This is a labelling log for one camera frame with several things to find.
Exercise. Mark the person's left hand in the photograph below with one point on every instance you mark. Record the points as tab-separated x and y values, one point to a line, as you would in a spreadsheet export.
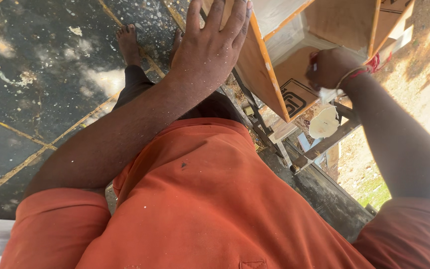
203	56

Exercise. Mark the person's right hand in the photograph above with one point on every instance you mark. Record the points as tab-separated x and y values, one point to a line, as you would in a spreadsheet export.
332	69

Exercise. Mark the person's right fingers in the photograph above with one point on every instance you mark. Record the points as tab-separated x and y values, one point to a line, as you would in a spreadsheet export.
313	74

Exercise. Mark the white glue rag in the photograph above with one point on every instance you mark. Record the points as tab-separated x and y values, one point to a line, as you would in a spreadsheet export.
327	95

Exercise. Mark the plywood box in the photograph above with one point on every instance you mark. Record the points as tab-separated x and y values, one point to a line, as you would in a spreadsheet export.
263	74

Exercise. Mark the metal wrist bangle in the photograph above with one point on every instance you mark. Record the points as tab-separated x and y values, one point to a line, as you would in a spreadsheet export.
351	74

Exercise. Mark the round white glue lid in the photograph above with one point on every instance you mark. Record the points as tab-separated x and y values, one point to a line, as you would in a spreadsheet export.
324	123

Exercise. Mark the red wrist thread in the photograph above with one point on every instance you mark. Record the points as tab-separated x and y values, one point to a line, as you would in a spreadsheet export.
374	62

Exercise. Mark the rough wooden workbench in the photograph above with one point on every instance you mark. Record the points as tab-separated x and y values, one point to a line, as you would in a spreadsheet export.
323	144

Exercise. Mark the small yellow block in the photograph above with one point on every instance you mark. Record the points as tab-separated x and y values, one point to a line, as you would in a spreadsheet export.
248	111

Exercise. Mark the person's right foot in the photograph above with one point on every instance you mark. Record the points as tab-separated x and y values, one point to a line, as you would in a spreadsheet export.
176	43

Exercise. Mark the person's foot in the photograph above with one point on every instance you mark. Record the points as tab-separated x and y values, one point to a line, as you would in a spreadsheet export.
128	45
176	43

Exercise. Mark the person's orange shirt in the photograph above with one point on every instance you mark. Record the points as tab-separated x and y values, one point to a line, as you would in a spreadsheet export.
207	201

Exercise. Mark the person's dark trousers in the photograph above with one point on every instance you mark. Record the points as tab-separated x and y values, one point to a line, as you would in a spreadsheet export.
136	87

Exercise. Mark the person's left foot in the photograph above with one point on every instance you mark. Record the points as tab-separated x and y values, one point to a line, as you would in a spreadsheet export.
128	45

